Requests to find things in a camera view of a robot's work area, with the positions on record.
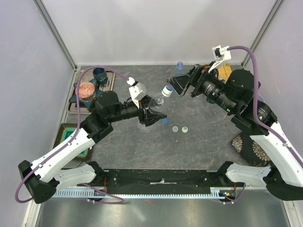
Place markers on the white bottle cap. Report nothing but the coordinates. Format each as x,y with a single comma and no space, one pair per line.
175,128

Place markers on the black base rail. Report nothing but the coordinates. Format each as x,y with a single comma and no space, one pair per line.
120,177

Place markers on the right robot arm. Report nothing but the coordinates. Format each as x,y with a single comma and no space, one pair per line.
283,175

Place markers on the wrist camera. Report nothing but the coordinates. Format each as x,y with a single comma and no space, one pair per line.
137,92
221,54

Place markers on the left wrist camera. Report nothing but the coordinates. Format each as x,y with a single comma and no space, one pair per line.
137,92

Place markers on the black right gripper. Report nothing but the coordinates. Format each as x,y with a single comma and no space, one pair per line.
200,74

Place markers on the green-white Cestbon cap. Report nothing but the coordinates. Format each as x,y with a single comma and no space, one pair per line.
184,129

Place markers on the blue bottle cap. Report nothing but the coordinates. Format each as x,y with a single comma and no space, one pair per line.
165,121

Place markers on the dark teal mug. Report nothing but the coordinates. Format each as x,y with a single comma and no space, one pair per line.
99,74

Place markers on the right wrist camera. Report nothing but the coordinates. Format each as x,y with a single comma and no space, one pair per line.
221,54

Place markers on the yellow woven tray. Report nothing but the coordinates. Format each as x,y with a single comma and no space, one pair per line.
224,72

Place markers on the dark blue star plate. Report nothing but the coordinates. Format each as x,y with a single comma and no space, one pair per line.
88,102

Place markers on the blue-label water bottle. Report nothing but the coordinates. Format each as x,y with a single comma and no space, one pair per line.
179,69

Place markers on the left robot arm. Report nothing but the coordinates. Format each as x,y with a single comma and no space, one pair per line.
45,176

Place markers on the slotted cable duct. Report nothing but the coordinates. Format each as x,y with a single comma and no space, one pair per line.
149,192

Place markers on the clear bottle blue-white cap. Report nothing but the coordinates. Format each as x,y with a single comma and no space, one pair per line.
160,103

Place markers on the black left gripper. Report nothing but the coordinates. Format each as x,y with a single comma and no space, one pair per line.
150,117

